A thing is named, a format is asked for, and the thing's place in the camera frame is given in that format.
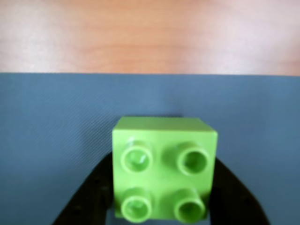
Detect green lego block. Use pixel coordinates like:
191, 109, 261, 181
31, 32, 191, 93
112, 116, 220, 223

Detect grey table mat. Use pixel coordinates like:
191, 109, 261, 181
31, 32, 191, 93
0, 72, 300, 225

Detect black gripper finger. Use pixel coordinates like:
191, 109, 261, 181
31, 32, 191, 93
52, 152, 115, 225
208, 157, 270, 225

